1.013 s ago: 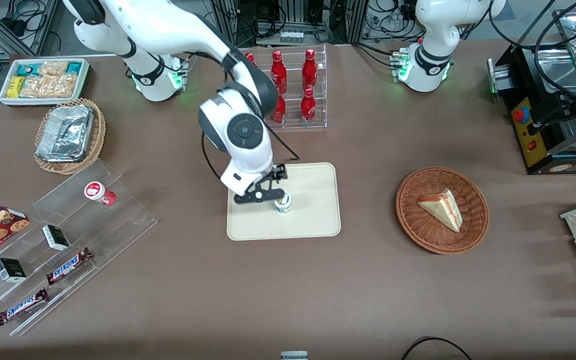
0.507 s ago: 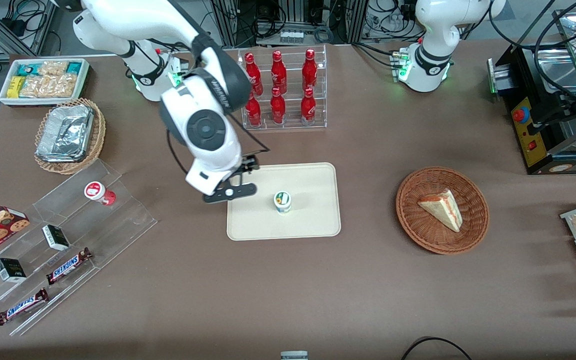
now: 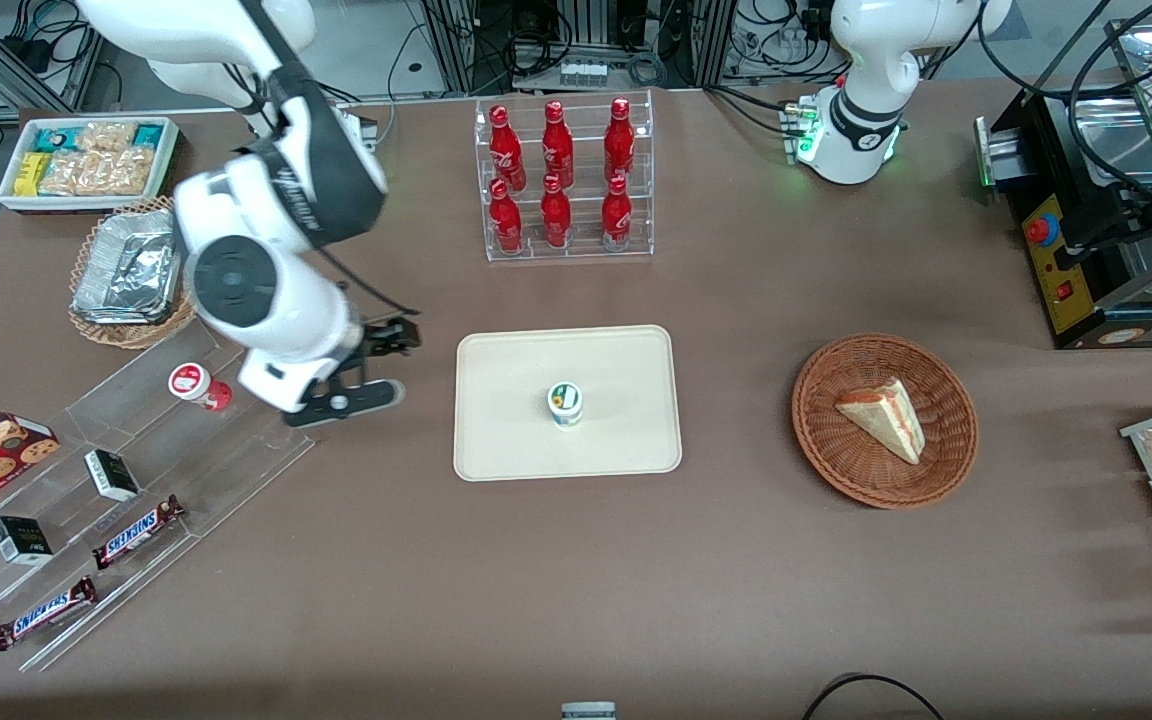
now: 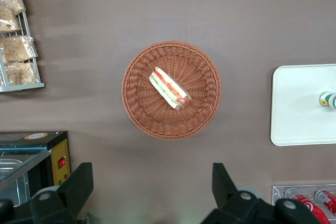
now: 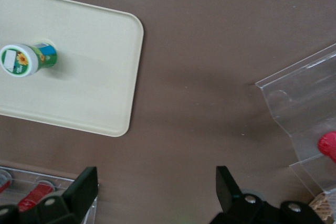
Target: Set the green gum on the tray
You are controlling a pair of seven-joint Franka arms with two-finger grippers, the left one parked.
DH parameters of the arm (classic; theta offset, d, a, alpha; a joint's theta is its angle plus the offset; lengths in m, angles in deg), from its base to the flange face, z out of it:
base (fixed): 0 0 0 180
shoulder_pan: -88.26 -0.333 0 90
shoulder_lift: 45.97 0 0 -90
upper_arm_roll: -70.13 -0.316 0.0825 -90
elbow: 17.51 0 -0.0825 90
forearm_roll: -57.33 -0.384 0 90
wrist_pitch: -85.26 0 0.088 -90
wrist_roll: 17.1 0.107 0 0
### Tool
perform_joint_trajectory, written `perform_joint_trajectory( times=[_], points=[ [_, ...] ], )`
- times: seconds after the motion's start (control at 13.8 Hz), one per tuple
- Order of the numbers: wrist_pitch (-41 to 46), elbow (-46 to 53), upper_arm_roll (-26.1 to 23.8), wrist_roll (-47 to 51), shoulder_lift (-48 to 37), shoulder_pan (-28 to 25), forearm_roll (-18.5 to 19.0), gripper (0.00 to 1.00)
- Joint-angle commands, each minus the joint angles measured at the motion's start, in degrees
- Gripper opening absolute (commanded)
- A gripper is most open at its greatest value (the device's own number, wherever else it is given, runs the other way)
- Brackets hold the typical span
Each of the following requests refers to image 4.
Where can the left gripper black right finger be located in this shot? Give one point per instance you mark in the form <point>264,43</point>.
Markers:
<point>225,197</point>

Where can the wrapped triangle sandwich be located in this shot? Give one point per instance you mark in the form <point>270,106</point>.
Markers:
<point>168,89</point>

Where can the beige plastic tray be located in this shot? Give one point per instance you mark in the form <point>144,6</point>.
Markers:
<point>296,119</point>

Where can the red cola bottle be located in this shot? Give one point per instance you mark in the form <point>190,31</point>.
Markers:
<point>311,207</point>
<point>328,200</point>

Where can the green yogurt cup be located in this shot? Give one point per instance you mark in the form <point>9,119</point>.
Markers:
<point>326,99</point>

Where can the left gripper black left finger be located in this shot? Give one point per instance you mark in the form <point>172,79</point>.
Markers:
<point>76,190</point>

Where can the round brown wicker basket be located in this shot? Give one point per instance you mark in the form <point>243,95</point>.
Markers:
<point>147,113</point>

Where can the black food warmer cabinet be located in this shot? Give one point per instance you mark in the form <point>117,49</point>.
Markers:
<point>31,142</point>

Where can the clear acrylic bottle rack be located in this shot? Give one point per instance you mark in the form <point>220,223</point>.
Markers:
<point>278,191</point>

